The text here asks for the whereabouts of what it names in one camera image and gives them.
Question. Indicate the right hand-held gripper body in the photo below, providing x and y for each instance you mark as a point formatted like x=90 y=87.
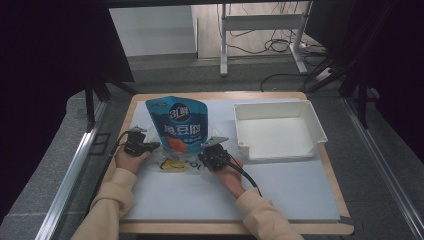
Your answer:
x=215 y=156

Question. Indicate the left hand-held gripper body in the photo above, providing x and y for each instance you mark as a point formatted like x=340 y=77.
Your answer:
x=136 y=145

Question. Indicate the clear smiley plastic bag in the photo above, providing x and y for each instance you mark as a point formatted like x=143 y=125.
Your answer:
x=173 y=165

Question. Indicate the blue stand-up food pouch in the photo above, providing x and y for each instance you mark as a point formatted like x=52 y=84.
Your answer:
x=178 y=123

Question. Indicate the person's left hand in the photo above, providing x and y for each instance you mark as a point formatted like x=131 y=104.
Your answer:
x=130 y=161

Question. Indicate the person's right hand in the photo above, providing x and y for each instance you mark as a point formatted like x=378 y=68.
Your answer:
x=231 y=176

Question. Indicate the pale blue foam mat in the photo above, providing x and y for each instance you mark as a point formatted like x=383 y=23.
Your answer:
x=206 y=200

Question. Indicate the black tripod stand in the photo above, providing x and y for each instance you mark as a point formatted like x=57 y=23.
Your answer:
x=89 y=106

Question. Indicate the white plastic tray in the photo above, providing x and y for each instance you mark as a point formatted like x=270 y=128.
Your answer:
x=276 y=135

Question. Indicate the white panel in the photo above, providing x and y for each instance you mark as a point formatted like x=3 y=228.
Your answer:
x=153 y=30

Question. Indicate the black curtain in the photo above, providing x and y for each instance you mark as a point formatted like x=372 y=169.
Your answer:
x=40 y=66
x=400 y=66

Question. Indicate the black metal stand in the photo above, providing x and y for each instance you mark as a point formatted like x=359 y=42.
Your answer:
x=361 y=100

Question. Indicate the aluminium rail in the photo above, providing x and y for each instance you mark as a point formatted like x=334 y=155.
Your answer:
x=383 y=166
x=70 y=176

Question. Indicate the white metal desk frame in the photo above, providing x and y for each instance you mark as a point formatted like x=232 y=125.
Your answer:
x=263 y=22

